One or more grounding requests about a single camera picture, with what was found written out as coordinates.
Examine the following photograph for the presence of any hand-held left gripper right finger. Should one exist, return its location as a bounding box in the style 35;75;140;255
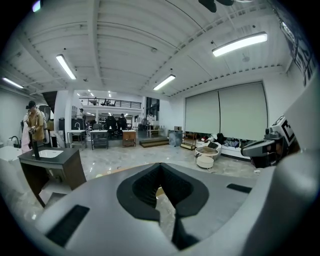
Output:
159;162;259;251

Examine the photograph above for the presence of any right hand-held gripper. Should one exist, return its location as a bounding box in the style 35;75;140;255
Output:
240;115;296;159

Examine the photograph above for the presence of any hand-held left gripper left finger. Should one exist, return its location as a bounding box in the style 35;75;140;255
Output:
33;162;181;256

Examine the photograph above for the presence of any white window bench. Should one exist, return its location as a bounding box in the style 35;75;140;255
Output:
197;139;253;161

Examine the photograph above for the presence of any pile of clothes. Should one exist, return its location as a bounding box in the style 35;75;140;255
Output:
199;133;243;149

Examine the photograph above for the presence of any wide white roller blind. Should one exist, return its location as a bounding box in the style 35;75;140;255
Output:
218;81;269;141

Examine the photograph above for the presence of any white round stool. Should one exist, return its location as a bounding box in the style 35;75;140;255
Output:
196;156;215;170

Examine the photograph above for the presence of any white lounge chair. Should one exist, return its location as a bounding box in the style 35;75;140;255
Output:
206;140;223;161

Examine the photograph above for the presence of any dark sink cabinet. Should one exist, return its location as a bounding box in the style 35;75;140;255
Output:
17;146;88;209

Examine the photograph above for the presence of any round white wood-top table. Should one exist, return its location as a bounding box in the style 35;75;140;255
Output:
194;146;217;159

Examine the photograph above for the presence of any gold metal rack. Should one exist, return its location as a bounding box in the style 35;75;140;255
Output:
180;131;198;151

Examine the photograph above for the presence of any narrow white roller blind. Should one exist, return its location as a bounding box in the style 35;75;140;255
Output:
184;90;221;134

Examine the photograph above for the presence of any black shelf table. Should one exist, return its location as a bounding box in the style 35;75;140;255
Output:
89;129;110;151

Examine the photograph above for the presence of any grey marble bin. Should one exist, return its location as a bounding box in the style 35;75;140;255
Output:
168;129;185;148

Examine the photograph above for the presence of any white sink basin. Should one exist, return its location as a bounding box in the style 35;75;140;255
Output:
31;149;65;159

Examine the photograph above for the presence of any wooden cabinet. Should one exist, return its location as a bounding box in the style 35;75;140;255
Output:
122;129;137;148

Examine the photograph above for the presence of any black step platform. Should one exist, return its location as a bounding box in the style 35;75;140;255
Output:
139;136;170;149

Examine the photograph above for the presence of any black faucet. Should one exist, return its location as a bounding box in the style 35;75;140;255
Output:
28;132;45;161

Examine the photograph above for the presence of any black office chair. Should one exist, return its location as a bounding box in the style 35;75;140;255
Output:
117;116;129;134
105;115;118;138

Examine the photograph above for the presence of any person's printed dark T-shirt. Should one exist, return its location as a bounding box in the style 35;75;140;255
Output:
272;0;320;87

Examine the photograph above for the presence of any black mezzanine railing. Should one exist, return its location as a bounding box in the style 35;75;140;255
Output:
78;97;144;110

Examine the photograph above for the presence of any white metal-frame table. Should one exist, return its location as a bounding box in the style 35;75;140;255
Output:
66;122;88;151

